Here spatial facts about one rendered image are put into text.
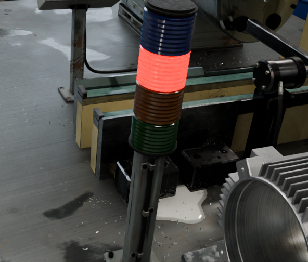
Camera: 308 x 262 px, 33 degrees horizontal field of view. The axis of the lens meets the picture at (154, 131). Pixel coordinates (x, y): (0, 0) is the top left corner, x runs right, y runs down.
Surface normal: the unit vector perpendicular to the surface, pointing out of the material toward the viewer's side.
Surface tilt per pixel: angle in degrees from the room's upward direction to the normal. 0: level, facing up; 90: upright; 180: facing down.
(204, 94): 90
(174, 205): 0
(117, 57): 0
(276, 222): 62
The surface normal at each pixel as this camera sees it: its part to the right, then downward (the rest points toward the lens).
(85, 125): 0.43, 0.51
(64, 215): 0.11, -0.84
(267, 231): 0.40, -0.07
